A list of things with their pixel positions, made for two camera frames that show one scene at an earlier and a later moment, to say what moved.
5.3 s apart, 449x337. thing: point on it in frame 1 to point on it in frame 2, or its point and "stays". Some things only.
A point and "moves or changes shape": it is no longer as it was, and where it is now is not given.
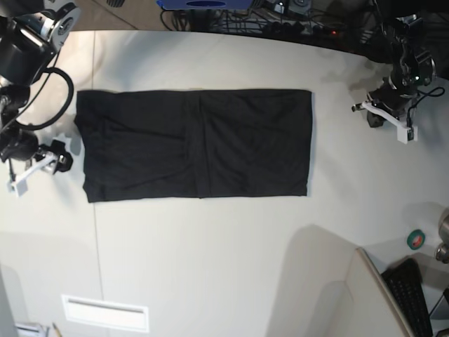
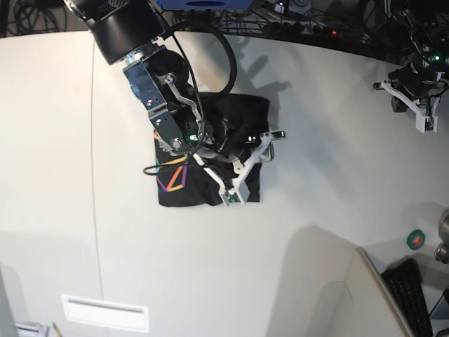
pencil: x=57 y=332 stays
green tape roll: x=416 y=239 stays
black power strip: x=298 y=29 stays
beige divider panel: x=372 y=310 stays
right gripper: x=393 y=104 to x=414 y=82
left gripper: x=27 y=147 to x=233 y=149
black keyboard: x=405 y=282 stays
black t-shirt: x=196 y=143 moves or changes shape
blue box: x=205 y=4 stays
